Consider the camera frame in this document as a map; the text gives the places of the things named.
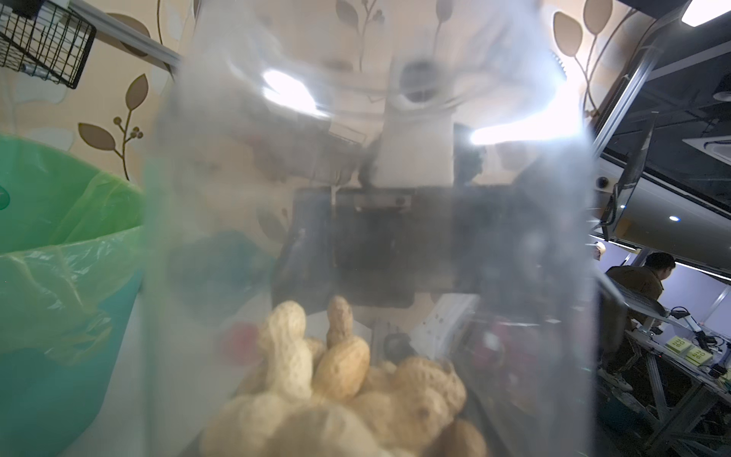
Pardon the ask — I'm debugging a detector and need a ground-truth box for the back wire basket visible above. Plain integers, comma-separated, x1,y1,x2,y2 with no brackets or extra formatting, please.
1,1,96,89

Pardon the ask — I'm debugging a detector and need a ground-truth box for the green plastic trash bin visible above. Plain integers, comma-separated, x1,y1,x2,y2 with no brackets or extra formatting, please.
1,135,144,456

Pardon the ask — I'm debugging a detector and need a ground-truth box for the yellow-green bin liner bag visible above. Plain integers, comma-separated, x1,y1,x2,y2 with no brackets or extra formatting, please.
1,135,144,365

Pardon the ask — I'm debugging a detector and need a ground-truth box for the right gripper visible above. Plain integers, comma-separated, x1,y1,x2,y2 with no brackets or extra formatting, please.
270,187,474,308

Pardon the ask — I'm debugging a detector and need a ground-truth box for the person in background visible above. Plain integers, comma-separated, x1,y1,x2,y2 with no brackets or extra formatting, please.
597,252,676,392

